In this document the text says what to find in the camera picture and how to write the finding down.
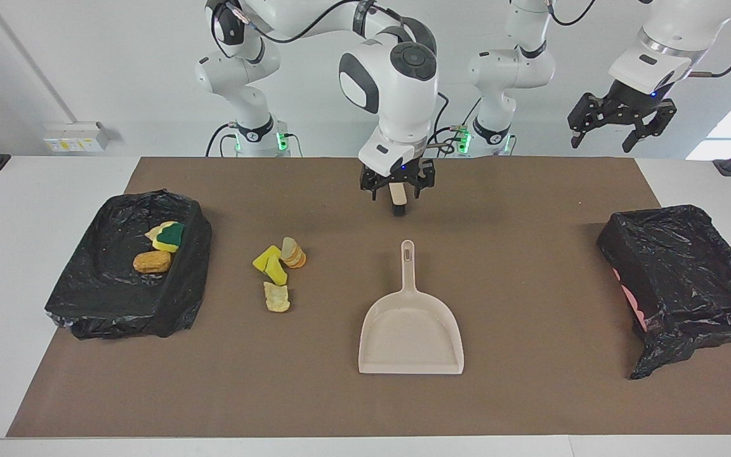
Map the brown table mat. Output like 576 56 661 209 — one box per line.
7 157 731 439

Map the brown bread bun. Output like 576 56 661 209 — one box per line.
133 250 173 274

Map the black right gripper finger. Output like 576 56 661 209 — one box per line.
360 171 384 201
412 166 436 199

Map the yellow green sponge piece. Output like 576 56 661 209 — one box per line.
265 257 289 286

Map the white wall socket box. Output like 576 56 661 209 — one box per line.
43 122 111 153

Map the pink bin with black bag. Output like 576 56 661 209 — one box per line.
596 204 731 380

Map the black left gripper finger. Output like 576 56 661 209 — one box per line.
567 94 610 149
622 100 678 153

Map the beige plastic dustpan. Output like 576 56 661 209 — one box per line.
358 239 465 375

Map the black base cable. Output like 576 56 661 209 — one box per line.
206 123 239 157

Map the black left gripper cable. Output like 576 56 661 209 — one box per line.
546 0 731 78

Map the pale torn croissant piece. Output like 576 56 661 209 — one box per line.
263 281 291 313

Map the notched yellow green sponge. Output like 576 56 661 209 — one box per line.
152 222 186 253

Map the black bag lined bin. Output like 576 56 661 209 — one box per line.
44 189 213 340

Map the yellow sponge wedge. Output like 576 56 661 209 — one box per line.
252 245 282 274

